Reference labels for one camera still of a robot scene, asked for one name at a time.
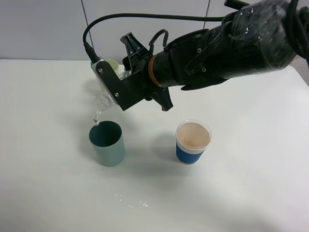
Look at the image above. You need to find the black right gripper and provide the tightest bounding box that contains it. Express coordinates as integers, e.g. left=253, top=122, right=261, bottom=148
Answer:
left=120, top=32, right=173, bottom=111

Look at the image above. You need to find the clear water bottle green label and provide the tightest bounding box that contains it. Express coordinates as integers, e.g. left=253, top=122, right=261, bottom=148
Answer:
left=91, top=70, right=132, bottom=126

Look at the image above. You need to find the teal green cup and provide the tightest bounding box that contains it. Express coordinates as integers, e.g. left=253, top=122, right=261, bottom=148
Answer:
left=89, top=121, right=125, bottom=167

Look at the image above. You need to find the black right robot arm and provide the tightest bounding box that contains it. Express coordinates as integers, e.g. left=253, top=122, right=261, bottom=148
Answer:
left=114, top=0, right=309, bottom=111

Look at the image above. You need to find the pale yellow tall cup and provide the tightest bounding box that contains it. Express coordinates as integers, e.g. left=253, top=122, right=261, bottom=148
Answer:
left=93, top=59, right=120, bottom=92

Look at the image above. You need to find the blue sleeved coffee cup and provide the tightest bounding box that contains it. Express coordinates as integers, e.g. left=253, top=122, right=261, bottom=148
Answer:
left=175, top=119, right=211, bottom=165

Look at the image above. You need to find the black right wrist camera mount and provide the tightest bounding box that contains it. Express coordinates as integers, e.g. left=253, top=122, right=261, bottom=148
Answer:
left=91, top=60, right=139, bottom=111

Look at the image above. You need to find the black right camera cable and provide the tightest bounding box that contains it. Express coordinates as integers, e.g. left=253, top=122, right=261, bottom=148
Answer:
left=83, top=0, right=252, bottom=63

